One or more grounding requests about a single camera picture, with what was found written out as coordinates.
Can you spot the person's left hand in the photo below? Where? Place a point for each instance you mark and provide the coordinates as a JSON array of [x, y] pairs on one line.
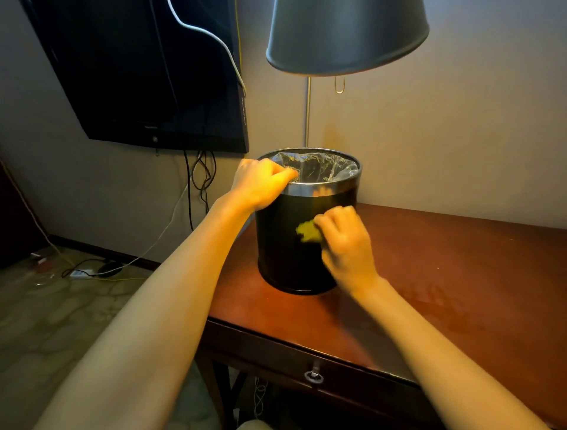
[[261, 184]]

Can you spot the person's right hand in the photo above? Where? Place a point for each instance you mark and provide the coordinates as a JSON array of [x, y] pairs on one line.
[[350, 252]]

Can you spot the green cleaning cloth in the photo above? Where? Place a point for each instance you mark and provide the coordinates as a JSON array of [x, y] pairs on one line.
[[308, 231]]

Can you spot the clear plastic bin liner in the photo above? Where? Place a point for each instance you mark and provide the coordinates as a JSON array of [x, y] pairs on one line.
[[323, 166]]

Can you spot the black metal trash bin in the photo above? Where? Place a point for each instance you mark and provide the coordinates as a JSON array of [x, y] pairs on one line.
[[279, 257]]

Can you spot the person's right forearm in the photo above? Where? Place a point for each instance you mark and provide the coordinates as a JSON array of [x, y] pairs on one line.
[[452, 372]]

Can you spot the person's left forearm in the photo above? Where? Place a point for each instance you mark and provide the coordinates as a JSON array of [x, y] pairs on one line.
[[146, 336]]

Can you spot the brown wooden table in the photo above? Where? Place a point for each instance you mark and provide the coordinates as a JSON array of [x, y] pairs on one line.
[[478, 283]]

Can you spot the grey shade metal lamp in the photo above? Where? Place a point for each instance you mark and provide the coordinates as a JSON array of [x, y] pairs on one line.
[[345, 35]]

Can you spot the black television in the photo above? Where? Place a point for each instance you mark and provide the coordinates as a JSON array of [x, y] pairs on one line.
[[133, 66]]

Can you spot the white trousers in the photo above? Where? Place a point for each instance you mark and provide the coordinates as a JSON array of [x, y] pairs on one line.
[[254, 426]]

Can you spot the white power strip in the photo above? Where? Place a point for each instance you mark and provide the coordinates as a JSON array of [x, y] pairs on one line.
[[82, 274]]

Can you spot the black phone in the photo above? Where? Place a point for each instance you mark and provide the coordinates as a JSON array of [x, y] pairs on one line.
[[39, 259]]

